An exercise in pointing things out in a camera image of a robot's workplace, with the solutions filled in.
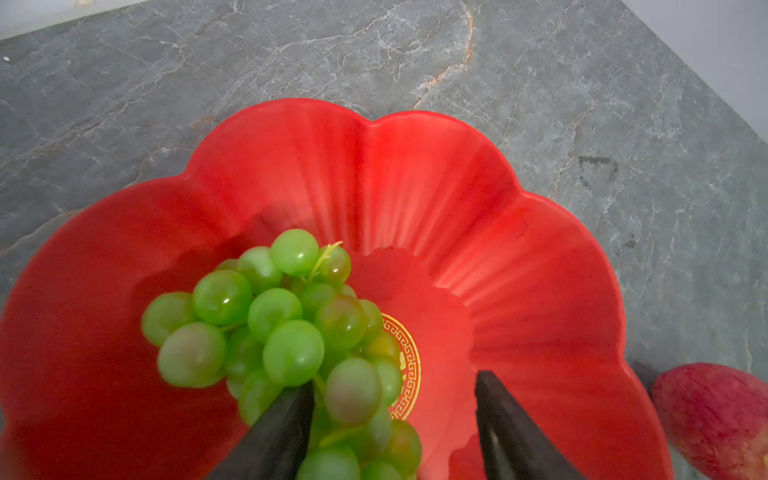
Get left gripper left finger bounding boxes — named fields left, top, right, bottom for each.
left=207, top=383, right=315, bottom=480

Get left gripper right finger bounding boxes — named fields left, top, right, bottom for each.
left=475, top=370, right=585, bottom=480

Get green fake grape bunch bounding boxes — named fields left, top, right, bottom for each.
left=141, top=229, right=422, bottom=479

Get red fake apple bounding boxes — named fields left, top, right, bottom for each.
left=651, top=363, right=767, bottom=479

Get red flower-shaped fruit bowl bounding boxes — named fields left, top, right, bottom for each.
left=1, top=99, right=673, bottom=479

